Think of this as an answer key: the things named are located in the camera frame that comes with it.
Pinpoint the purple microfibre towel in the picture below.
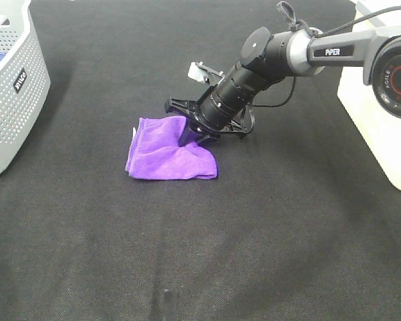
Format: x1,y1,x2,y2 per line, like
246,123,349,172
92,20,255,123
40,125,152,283
125,116,218,180

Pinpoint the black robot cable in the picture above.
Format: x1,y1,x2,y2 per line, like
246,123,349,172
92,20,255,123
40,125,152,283
252,0,401,108

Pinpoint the grey perforated plastic basket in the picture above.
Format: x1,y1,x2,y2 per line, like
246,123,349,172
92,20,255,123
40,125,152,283
0,1,51,174

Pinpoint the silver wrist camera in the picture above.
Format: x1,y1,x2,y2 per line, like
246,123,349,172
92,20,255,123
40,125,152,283
187,62,225,86

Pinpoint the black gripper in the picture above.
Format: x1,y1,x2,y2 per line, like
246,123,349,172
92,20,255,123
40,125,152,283
164,98,255,147

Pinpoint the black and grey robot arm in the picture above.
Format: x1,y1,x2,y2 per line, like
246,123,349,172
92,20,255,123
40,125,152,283
164,26,401,146

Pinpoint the white plastic storage box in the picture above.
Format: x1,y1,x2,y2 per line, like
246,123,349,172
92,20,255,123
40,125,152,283
337,1,401,191

